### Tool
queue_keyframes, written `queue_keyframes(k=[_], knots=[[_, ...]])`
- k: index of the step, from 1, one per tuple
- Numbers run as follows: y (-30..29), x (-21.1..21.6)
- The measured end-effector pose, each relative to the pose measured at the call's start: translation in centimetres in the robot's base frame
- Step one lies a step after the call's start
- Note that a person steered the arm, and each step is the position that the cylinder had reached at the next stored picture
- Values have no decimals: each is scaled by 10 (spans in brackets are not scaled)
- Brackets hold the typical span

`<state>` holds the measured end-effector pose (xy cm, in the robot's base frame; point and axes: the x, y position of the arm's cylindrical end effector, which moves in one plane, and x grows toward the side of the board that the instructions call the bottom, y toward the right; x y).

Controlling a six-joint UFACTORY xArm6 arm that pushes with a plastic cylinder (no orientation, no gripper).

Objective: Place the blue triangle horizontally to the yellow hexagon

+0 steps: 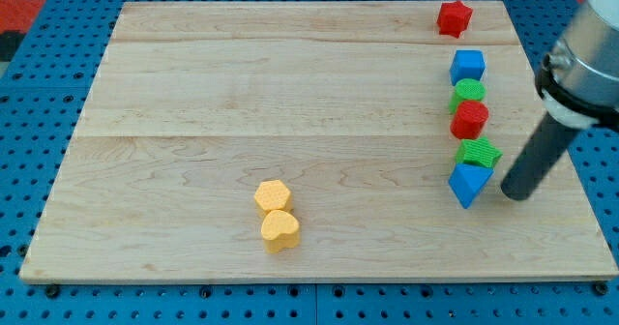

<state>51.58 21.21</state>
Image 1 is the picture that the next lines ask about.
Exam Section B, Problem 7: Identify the blue triangle block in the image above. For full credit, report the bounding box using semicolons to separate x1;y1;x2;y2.
448;163;494;209

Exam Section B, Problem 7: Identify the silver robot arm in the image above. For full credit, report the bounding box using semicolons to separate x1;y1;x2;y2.
535;0;618;131

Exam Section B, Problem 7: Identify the yellow hexagon block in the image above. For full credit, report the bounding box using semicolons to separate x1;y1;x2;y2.
253;180;293;218

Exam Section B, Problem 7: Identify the wooden board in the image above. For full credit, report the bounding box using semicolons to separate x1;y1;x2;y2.
19;1;618;284

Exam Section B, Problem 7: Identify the yellow heart block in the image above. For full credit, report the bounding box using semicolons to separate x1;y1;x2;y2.
260;210;301;253

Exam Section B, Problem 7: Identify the red cylinder block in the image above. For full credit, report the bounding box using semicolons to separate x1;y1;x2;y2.
450;100;489;139

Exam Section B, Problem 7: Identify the green cylinder block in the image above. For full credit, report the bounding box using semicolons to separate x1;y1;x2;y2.
448;78;486;114

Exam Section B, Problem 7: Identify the green star block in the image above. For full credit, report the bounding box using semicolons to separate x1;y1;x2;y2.
455;136;503;168

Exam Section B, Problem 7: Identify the blue cube block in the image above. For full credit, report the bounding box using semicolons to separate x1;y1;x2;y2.
449;49;486;86

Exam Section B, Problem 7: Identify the red star block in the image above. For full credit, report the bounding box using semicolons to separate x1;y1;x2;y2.
436;0;473;38

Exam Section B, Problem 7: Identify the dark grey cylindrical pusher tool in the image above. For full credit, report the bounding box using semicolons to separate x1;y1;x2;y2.
500;113;580;201

